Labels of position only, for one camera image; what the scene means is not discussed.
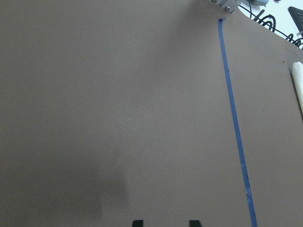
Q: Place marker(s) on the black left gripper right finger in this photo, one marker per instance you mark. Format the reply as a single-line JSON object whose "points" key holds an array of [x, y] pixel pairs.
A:
{"points": [[195, 223]]}

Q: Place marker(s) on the aluminium frame post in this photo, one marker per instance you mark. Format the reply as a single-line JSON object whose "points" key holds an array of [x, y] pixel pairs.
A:
{"points": [[227, 5]]}

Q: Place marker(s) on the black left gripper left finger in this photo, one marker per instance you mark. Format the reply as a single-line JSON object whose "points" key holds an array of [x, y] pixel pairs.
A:
{"points": [[137, 223]]}

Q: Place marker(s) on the cream long-sleeve cat shirt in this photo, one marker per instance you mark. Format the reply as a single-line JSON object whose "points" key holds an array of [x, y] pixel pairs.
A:
{"points": [[297, 77]]}

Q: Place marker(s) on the black keyboard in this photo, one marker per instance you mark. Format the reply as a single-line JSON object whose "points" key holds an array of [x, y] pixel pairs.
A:
{"points": [[297, 16]]}

